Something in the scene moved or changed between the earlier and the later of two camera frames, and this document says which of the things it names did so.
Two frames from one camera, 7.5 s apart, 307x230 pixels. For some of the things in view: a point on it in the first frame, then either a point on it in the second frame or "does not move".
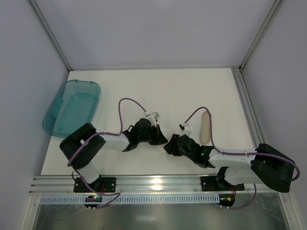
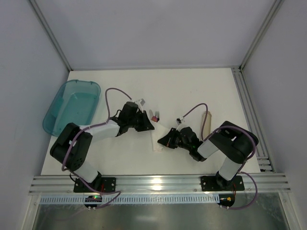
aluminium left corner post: [36, 8] does not move
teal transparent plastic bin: [72, 106] does not move
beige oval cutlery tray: [205, 128] does not move
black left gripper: [156, 134] to [141, 120]
